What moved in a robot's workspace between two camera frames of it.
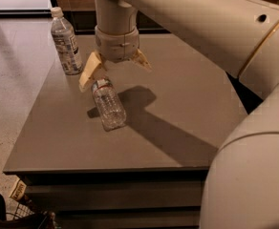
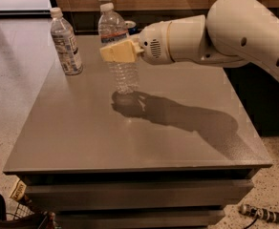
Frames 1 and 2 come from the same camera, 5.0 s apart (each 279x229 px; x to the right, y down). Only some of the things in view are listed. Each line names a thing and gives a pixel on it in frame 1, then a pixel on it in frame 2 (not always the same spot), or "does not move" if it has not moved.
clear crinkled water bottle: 111,108 → 113,29
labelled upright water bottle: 65,43 does not move
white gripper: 117,45 → 153,43
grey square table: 150,173 does not move
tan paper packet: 19,190 does not move
